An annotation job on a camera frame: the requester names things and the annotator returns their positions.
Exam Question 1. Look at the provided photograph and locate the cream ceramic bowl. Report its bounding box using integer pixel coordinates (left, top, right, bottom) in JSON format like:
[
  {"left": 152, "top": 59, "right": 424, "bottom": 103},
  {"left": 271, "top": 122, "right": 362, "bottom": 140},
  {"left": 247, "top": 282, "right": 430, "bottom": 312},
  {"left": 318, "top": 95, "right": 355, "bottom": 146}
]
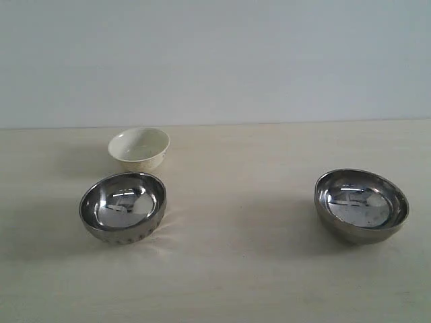
[{"left": 108, "top": 127, "right": 170, "bottom": 172}]

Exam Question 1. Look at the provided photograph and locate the stainless steel bowl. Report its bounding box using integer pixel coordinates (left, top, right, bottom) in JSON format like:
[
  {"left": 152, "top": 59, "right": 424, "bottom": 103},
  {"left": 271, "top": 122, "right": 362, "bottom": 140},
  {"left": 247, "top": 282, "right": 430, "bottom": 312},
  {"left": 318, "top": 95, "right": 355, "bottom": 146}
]
[
  {"left": 79, "top": 172, "right": 167, "bottom": 245},
  {"left": 314, "top": 168, "right": 409, "bottom": 245}
]

